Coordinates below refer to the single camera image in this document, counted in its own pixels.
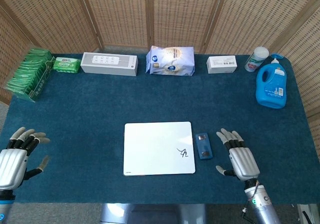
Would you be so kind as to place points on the wet wipes canister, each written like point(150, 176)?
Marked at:
point(255, 61)

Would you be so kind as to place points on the long white power strip box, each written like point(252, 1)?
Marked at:
point(107, 66)

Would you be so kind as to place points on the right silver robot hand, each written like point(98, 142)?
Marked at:
point(243, 162)

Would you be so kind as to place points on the woven rattan folding screen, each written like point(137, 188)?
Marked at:
point(175, 8)

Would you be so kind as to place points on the blue whiteboard eraser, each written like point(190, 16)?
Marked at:
point(203, 146)

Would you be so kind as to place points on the white rectangular whiteboard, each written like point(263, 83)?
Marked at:
point(150, 148)

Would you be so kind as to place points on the blue detergent pump bottle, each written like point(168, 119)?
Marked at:
point(271, 88)

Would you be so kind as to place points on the green wipes pack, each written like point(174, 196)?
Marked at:
point(66, 64)

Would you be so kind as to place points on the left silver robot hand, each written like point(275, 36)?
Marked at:
point(11, 164)

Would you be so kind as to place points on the green tea packet display box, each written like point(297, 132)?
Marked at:
point(27, 76)

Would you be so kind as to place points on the dark teal table mat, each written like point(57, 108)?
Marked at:
point(100, 108)

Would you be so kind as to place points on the small white cardboard box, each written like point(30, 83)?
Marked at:
point(221, 64)

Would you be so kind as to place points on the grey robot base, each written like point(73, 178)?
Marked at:
point(150, 215)

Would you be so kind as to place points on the blue white tissue pack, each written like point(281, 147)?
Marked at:
point(170, 61)

